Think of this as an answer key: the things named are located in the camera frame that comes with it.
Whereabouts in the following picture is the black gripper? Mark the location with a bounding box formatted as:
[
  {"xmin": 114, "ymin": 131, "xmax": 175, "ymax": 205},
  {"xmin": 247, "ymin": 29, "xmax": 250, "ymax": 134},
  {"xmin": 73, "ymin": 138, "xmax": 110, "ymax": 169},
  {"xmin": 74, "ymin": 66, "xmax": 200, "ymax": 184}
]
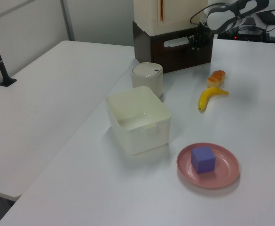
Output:
[{"xmin": 188, "ymin": 22, "xmax": 210, "ymax": 51}]

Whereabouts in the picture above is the wooden drawer with white handle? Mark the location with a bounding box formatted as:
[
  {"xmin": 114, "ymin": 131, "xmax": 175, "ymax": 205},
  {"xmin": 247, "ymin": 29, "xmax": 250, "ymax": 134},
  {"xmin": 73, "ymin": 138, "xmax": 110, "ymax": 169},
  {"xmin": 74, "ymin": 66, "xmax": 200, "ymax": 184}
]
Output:
[{"xmin": 150, "ymin": 32, "xmax": 213, "ymax": 69}]

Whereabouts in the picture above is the orange glazed toy bread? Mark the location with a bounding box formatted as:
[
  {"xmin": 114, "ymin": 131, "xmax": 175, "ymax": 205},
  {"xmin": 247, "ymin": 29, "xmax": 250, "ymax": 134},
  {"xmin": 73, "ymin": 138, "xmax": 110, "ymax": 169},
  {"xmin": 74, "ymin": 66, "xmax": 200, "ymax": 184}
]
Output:
[{"xmin": 206, "ymin": 70, "xmax": 227, "ymax": 88}]

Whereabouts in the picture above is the cream plastic storage box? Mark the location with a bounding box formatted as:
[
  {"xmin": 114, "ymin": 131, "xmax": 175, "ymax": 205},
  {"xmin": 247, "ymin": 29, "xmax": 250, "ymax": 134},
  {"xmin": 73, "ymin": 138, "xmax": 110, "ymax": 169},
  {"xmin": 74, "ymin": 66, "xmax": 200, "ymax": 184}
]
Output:
[{"xmin": 133, "ymin": 0, "xmax": 209, "ymax": 36}]

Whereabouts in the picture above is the black electronics box red light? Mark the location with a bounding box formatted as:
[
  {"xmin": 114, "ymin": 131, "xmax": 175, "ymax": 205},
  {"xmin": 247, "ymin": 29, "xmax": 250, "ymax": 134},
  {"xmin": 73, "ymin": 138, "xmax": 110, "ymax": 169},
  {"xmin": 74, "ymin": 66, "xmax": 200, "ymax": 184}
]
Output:
[{"xmin": 234, "ymin": 26, "xmax": 264, "ymax": 41}]

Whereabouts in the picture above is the dark wood cabinet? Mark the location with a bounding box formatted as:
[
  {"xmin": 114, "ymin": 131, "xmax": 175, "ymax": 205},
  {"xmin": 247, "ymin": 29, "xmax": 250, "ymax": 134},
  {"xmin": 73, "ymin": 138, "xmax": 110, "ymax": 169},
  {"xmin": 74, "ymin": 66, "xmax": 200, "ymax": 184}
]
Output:
[{"xmin": 132, "ymin": 20, "xmax": 214, "ymax": 74}]

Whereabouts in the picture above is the yellow toy banana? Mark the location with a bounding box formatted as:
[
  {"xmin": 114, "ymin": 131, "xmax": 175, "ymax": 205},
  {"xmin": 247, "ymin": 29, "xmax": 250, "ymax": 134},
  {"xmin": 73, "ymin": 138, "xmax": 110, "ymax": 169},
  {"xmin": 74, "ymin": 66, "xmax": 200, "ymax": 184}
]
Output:
[{"xmin": 197, "ymin": 87, "xmax": 229, "ymax": 112}]

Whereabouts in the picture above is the small cream lidded trash can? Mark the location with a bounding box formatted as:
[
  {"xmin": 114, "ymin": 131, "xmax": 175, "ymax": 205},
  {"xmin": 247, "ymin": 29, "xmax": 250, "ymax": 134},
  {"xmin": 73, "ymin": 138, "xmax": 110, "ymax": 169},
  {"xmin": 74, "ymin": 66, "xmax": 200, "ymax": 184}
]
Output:
[{"xmin": 131, "ymin": 62, "xmax": 164, "ymax": 99}]

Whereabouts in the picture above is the cream open plastic bin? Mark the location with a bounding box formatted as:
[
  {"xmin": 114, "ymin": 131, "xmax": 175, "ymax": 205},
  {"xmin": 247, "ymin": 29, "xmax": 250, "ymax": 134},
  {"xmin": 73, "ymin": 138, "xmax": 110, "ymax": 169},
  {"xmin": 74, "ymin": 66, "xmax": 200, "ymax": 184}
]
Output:
[{"xmin": 105, "ymin": 86, "xmax": 172, "ymax": 156}]

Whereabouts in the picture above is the purple cube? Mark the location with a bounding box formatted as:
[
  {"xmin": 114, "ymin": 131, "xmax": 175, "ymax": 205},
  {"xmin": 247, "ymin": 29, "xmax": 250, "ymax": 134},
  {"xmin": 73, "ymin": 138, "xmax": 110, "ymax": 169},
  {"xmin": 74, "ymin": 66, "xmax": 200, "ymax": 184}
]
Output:
[{"xmin": 190, "ymin": 146, "xmax": 216, "ymax": 175}]

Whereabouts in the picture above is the pink plastic plate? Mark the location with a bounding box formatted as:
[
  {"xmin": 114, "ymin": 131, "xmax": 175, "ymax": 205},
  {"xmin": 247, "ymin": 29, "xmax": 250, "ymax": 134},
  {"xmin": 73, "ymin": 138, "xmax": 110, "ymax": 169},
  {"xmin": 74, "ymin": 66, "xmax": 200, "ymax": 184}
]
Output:
[{"xmin": 176, "ymin": 142, "xmax": 241, "ymax": 190}]

